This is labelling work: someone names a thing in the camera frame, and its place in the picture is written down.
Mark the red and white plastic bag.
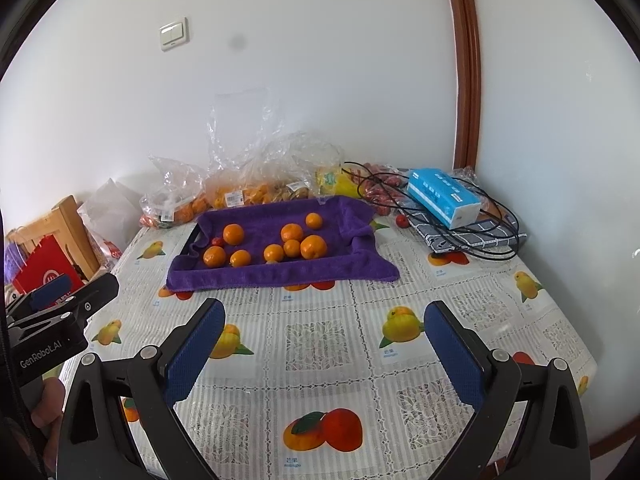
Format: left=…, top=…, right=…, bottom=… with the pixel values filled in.
left=95, top=235, right=123, bottom=261

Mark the red paper bag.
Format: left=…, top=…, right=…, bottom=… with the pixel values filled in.
left=12, top=236, right=86, bottom=296

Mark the clear bag of tangerines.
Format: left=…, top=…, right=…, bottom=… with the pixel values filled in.
left=140, top=156, right=211, bottom=228

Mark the blue tissue box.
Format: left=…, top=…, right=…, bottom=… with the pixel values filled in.
left=406, top=168, right=482, bottom=230

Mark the clear bag of brown longans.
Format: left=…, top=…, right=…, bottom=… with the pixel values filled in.
left=272, top=132, right=346, bottom=201

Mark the wooden chair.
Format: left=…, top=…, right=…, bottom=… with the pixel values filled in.
left=7, top=196, right=101, bottom=281

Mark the clear bag of oranges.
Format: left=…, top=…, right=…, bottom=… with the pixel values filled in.
left=206, top=87, right=296, bottom=209

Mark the purple bag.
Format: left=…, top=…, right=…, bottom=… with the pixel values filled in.
left=4, top=242, right=28, bottom=283

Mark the person's left hand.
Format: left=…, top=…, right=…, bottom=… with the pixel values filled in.
left=30, top=377, right=66, bottom=461

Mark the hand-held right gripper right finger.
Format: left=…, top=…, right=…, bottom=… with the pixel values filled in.
left=423, top=301, right=592, bottom=480

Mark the purple towel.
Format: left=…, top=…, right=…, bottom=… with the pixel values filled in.
left=166, top=195, right=401, bottom=292

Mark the brown wooden door frame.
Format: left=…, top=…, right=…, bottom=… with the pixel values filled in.
left=442, top=0, right=482, bottom=173

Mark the printed lace tablecloth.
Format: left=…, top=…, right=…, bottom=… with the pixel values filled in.
left=55, top=220, right=598, bottom=480

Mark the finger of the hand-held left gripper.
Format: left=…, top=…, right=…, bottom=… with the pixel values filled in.
left=6, top=273, right=73, bottom=318
left=55, top=274, right=121, bottom=331

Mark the black cable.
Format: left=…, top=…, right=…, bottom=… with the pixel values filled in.
left=344, top=161, right=521, bottom=262

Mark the white light switch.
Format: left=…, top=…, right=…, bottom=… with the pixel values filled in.
left=160, top=17, right=190, bottom=52

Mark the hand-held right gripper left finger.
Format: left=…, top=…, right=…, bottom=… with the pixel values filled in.
left=57, top=297, right=227, bottom=480

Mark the checked grey pouch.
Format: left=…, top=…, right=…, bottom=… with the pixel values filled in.
left=402, top=200, right=528, bottom=256

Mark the black tray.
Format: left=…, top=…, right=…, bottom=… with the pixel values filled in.
left=182, top=223, right=206, bottom=256

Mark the clear bag of red jujubes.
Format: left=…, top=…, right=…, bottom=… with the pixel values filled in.
left=357, top=162, right=416, bottom=216

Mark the clear bag of yellow pears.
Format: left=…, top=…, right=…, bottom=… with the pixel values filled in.
left=315, top=160, right=371, bottom=198

